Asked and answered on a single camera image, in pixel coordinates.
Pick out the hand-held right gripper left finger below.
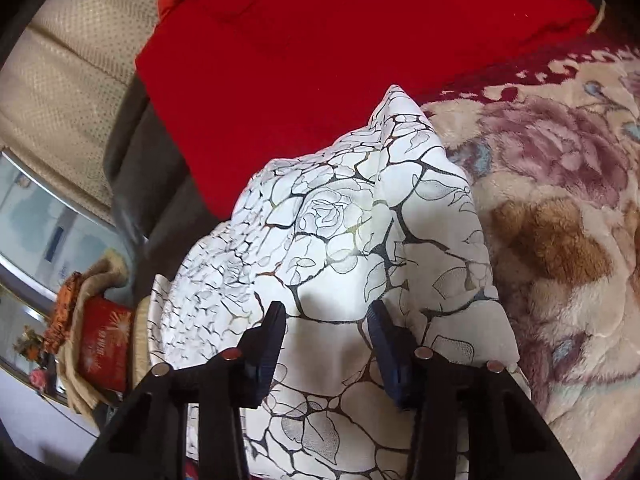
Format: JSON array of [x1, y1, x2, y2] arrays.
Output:
[[75, 301, 288, 480]]

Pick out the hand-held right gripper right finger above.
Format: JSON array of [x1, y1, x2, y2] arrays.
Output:
[[365, 300, 583, 480]]

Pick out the white black-patterned coat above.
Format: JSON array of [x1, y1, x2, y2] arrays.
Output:
[[147, 85, 531, 480]]

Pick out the red printed box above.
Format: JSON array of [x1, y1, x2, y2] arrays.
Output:
[[75, 296, 136, 393]]

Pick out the beige quilted jacket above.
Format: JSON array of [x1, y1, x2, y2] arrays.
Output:
[[57, 252, 151, 421]]

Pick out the brown leather sofa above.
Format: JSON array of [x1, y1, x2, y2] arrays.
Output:
[[102, 85, 231, 281]]

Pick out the orange black patterned cloth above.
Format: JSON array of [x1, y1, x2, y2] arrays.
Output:
[[42, 271, 83, 356]]

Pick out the floral plush blanket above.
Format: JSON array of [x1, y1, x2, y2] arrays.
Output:
[[415, 5, 640, 461]]

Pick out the orange artificial flowers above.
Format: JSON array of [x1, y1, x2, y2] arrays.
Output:
[[12, 325, 51, 361]]

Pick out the silver floral refrigerator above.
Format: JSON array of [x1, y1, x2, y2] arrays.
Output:
[[0, 150, 126, 301]]

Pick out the red throw blanket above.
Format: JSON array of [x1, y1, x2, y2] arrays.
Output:
[[135, 0, 598, 221]]

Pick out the beige dotted curtain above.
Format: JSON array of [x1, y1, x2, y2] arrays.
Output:
[[0, 0, 161, 221]]

